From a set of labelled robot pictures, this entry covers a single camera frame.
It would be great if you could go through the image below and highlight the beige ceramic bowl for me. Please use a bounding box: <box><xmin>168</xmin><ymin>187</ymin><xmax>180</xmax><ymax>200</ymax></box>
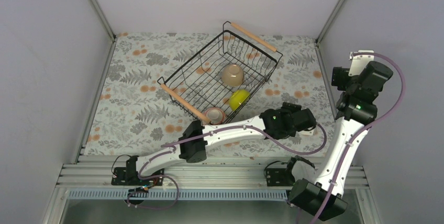
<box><xmin>221</xmin><ymin>64</ymin><xmax>244</xmax><ymax>87</ymax></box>

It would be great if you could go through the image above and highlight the black wire dish rack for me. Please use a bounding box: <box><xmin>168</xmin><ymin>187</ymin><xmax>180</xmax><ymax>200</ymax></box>
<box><xmin>158</xmin><ymin>21</ymin><xmax>283</xmax><ymax>124</ymax></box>

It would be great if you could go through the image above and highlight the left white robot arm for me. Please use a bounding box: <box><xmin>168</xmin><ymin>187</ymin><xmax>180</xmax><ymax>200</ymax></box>
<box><xmin>121</xmin><ymin>102</ymin><xmax>317</xmax><ymax>185</ymax></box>

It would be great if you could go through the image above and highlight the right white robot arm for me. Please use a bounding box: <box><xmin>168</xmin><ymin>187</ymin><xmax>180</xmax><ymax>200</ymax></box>
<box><xmin>283</xmin><ymin>61</ymin><xmax>393</xmax><ymax>221</ymax></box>

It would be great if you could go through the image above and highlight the yellow-green bowl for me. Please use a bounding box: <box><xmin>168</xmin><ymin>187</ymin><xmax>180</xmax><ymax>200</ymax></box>
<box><xmin>228</xmin><ymin>89</ymin><xmax>250</xmax><ymax>111</ymax></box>

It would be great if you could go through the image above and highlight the white bowl orange rim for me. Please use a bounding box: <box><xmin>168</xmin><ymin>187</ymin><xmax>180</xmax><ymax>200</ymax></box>
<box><xmin>204</xmin><ymin>107</ymin><xmax>226</xmax><ymax>125</ymax></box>

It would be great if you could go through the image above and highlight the floral patterned table mat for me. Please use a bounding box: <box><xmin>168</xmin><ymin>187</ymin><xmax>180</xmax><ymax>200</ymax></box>
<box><xmin>85</xmin><ymin>32</ymin><xmax>334</xmax><ymax>158</ymax></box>

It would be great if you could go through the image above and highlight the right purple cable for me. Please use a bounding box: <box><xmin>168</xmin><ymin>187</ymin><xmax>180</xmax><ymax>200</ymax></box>
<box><xmin>295</xmin><ymin>51</ymin><xmax>406</xmax><ymax>224</ymax></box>

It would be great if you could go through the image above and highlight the purple cable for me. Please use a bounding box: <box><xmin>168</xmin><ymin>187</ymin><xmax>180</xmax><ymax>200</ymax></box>
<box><xmin>126</xmin><ymin>124</ymin><xmax>328</xmax><ymax>211</ymax></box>
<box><xmin>295</xmin><ymin>51</ymin><xmax>406</xmax><ymax>224</ymax></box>

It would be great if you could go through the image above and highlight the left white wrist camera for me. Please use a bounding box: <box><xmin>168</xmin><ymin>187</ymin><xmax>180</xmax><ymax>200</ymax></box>
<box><xmin>299</xmin><ymin>127</ymin><xmax>317</xmax><ymax>136</ymax></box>

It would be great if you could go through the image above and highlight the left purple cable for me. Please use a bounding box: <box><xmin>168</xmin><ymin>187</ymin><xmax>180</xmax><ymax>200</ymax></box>
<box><xmin>126</xmin><ymin>124</ymin><xmax>328</xmax><ymax>211</ymax></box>

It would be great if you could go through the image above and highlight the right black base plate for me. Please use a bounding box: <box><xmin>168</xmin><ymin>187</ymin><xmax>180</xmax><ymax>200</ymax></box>
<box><xmin>264</xmin><ymin>168</ymin><xmax>295</xmax><ymax>187</ymax></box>

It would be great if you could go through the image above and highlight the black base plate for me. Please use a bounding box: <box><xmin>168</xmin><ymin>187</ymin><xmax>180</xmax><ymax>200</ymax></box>
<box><xmin>264</xmin><ymin>168</ymin><xmax>295</xmax><ymax>187</ymax></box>
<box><xmin>111</xmin><ymin>167</ymin><xmax>163</xmax><ymax>187</ymax></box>

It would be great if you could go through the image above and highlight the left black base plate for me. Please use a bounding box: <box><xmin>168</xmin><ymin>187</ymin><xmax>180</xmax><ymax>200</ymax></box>
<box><xmin>111</xmin><ymin>167</ymin><xmax>163</xmax><ymax>187</ymax></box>

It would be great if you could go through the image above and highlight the aluminium rail frame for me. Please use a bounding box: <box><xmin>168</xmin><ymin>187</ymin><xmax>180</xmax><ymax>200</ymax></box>
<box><xmin>41</xmin><ymin>156</ymin><xmax>382</xmax><ymax>224</ymax></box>

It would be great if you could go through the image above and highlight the white slotted cable duct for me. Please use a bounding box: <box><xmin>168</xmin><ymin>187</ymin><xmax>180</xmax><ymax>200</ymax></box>
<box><xmin>68</xmin><ymin>188</ymin><xmax>287</xmax><ymax>201</ymax></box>

